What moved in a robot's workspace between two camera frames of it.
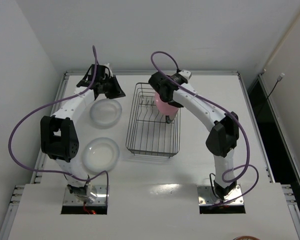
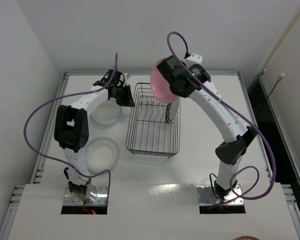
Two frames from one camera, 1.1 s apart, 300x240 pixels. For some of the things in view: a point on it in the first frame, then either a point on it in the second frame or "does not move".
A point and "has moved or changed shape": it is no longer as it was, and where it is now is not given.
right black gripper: x=170 y=118 -> x=174 y=88
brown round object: x=246 y=237 does not move
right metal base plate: x=206 y=196 does not move
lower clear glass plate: x=99 y=154 does not move
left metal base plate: x=69 y=199 does not move
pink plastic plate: x=164 y=108 has moved or changed shape
